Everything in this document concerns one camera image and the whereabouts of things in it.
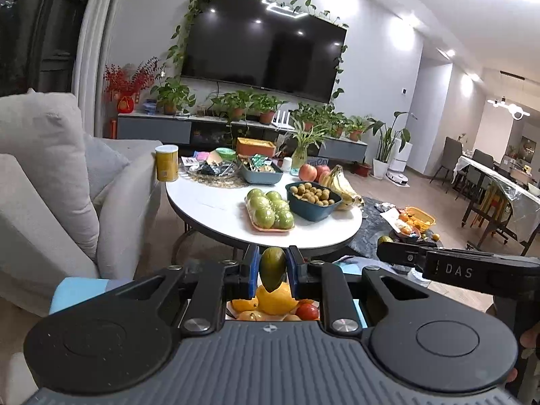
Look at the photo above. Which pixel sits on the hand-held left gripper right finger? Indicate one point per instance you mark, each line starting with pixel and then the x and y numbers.
pixel 294 276

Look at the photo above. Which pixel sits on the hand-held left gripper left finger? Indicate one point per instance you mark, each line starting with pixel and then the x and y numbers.
pixel 253 272

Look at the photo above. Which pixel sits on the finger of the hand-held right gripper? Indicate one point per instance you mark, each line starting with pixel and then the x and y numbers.
pixel 400 255

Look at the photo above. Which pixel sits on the small green oval fruit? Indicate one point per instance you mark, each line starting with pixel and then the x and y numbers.
pixel 272 268
pixel 384 239

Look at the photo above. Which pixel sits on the yellow lemon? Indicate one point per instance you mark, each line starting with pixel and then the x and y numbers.
pixel 276 300

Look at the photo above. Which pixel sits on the orange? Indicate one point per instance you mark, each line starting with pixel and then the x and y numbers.
pixel 249 317
pixel 244 304

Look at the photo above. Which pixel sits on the white black-striped bowl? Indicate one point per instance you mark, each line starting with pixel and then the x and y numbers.
pixel 230 315

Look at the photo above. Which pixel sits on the person's right hand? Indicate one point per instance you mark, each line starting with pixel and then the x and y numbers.
pixel 529 341

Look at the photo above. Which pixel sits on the tangerine peels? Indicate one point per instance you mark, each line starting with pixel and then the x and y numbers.
pixel 405 223

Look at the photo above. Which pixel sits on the white paper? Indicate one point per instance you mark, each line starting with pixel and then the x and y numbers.
pixel 392 216

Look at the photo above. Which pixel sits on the orange plastic basket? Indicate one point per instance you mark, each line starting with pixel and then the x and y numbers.
pixel 419 217

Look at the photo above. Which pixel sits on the dark marble round table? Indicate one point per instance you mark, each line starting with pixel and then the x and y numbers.
pixel 367 228

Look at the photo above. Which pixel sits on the tray of green apples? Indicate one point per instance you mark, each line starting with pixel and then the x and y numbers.
pixel 263 215

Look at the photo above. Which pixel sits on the dark blue bowl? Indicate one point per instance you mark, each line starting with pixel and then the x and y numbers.
pixel 312 213

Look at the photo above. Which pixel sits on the white round coffee table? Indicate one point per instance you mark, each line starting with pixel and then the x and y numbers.
pixel 211 206

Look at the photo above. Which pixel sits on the dining table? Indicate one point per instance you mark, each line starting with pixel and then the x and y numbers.
pixel 506 194

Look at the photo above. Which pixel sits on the pile of longans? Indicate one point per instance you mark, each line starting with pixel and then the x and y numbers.
pixel 310 194

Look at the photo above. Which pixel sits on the bunch of bananas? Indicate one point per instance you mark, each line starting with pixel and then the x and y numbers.
pixel 341 187

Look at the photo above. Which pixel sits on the white robot vacuum dock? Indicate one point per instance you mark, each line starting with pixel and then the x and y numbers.
pixel 398 164

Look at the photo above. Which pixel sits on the teal rectangular basket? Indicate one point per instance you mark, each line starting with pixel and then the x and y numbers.
pixel 259 178

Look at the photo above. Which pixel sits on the small plant in red pot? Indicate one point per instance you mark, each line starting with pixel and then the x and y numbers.
pixel 362 168

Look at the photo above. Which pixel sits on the woven placemat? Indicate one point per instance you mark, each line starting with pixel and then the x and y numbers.
pixel 219 182

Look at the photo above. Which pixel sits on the grey dining chair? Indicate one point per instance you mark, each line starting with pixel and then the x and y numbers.
pixel 447 156
pixel 474 168

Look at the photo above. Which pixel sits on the red apple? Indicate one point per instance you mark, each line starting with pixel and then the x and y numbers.
pixel 308 173
pixel 324 172

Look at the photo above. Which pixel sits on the pile of snack packets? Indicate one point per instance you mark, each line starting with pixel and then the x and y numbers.
pixel 257 163

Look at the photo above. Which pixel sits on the glass dish of small items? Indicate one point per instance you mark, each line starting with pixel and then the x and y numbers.
pixel 211 168

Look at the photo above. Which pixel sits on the small white bottle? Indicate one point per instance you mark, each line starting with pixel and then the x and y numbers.
pixel 287 164

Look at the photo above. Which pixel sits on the blue decorative sign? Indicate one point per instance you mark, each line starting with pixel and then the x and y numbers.
pixel 317 162

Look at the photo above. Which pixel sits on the tall plant in white pot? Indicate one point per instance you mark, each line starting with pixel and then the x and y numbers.
pixel 386 139

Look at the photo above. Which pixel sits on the glass vase with green plant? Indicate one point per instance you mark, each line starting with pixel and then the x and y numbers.
pixel 300 156

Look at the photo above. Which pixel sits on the green bowl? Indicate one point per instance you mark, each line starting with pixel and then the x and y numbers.
pixel 225 154

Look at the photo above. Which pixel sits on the orange box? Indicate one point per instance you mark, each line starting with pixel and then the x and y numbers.
pixel 255 147

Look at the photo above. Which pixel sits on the yellow can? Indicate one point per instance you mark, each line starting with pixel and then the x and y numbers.
pixel 166 164

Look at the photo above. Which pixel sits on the white router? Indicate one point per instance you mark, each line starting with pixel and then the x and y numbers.
pixel 280 121

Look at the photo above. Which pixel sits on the pendant lamp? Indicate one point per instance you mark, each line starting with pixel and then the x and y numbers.
pixel 508 107

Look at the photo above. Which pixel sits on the blue grey printed tablecloth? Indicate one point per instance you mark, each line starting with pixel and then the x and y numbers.
pixel 80 293

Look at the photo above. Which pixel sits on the grey television cabinet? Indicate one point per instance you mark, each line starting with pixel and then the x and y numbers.
pixel 152 128

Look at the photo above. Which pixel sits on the grey pillow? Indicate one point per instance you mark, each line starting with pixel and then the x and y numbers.
pixel 103 160

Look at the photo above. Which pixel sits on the blue box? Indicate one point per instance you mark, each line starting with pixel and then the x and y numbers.
pixel 149 107

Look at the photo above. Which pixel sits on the row of potted plants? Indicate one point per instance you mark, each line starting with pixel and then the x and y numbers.
pixel 171 93

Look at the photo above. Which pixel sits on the red berry bouquet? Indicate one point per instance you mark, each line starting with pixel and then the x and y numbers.
pixel 125 103

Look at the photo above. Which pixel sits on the beige sofa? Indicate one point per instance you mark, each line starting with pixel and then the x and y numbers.
pixel 38 177

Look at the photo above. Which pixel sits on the trailing ivy vine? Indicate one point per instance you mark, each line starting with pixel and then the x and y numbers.
pixel 185 21

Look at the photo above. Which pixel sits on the light curtain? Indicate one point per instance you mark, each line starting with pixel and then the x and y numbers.
pixel 95 50

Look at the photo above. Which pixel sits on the dark window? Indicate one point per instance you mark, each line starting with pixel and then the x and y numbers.
pixel 25 29

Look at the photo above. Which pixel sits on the wall television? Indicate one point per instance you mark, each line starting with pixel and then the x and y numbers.
pixel 261 46

